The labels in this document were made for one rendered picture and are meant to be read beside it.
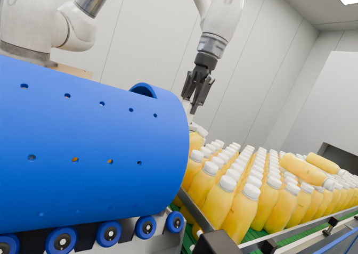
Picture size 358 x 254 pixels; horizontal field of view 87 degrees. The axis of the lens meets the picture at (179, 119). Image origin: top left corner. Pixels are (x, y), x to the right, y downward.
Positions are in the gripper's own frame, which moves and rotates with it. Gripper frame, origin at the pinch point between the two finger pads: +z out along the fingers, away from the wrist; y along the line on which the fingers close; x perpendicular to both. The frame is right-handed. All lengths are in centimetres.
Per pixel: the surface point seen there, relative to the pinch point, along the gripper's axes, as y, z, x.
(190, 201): 22.0, 19.4, -4.6
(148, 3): -250, -97, 52
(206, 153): 11.9, 9.5, 5.0
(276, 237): 37.0, 20.0, 14.9
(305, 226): 37, 20, 34
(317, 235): 37, 27, 53
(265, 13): -225, -183, 261
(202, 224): 28.4, 20.7, -4.6
